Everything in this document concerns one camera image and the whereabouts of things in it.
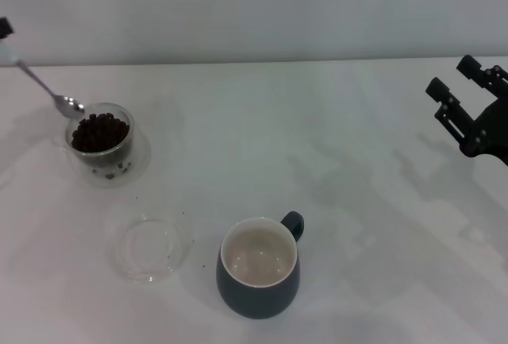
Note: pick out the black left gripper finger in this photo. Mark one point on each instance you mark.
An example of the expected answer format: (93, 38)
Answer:
(5, 27)

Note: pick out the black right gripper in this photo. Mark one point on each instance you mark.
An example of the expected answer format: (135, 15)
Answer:
(492, 129)

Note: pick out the dark mug with white inside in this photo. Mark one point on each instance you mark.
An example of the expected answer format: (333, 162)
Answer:
(254, 300)

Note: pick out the pile of coffee beans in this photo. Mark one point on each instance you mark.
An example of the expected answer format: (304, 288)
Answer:
(100, 133)

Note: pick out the clear glass cup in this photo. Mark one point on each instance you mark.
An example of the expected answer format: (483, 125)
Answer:
(131, 137)

